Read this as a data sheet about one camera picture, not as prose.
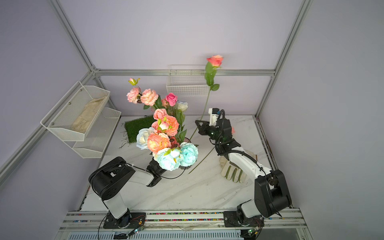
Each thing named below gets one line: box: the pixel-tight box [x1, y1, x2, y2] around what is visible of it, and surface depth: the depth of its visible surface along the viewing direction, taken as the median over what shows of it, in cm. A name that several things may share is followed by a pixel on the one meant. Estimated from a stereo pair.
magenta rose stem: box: [165, 92, 179, 107], surface depth 66 cm
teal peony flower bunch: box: [152, 142, 199, 171], surface depth 44 cm
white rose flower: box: [136, 127, 155, 150], surface depth 55 cm
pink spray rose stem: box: [126, 77, 159, 107], surface depth 64 cm
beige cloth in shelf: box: [71, 96, 107, 134], surface depth 82 cm
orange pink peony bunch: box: [147, 108, 179, 154], surface depth 45 cm
